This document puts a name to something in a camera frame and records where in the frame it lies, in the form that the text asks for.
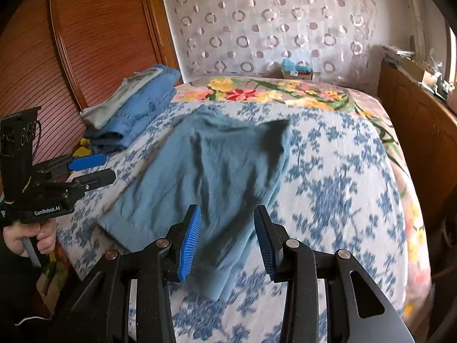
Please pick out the side window curtain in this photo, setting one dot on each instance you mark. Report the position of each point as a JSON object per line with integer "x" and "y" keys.
{"x": 417, "y": 12}

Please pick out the wooden sideboard cabinet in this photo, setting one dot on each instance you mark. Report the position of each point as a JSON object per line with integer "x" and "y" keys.
{"x": 426, "y": 130}

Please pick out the brown wooden wardrobe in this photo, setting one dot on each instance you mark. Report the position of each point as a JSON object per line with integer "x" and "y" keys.
{"x": 63, "y": 56}

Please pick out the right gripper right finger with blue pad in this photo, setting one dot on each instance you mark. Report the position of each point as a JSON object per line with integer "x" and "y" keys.
{"x": 287, "y": 260}

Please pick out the folded blue jeans stack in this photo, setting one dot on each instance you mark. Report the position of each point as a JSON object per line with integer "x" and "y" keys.
{"x": 135, "y": 115}

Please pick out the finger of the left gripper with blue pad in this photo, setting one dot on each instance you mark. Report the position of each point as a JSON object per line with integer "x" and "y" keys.
{"x": 71, "y": 164}

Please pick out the circle patterned sheer curtain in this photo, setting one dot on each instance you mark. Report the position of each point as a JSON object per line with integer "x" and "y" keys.
{"x": 254, "y": 37}

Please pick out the cardboard box with blue items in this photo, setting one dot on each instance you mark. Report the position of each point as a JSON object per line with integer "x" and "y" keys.
{"x": 293, "y": 71}

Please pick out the pink floral bed cover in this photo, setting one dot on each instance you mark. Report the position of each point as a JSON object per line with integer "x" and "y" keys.
{"x": 347, "y": 184}

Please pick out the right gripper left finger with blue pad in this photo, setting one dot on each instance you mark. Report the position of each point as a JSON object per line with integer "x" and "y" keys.
{"x": 167, "y": 260}

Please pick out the folded grey garment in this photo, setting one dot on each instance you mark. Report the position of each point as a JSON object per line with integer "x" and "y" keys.
{"x": 97, "y": 116}

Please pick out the window with white frame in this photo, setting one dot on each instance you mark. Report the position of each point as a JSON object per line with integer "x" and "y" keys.
{"x": 450, "y": 71}

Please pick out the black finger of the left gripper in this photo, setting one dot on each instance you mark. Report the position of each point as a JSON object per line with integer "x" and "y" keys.
{"x": 84, "y": 183}

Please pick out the person's left hand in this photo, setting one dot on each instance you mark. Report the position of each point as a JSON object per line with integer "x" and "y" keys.
{"x": 46, "y": 236}

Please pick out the cardboard box on sideboard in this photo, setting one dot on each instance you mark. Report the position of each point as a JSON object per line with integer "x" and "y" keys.
{"x": 418, "y": 73}

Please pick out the yellow plush toy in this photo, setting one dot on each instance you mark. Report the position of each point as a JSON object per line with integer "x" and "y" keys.
{"x": 83, "y": 149}

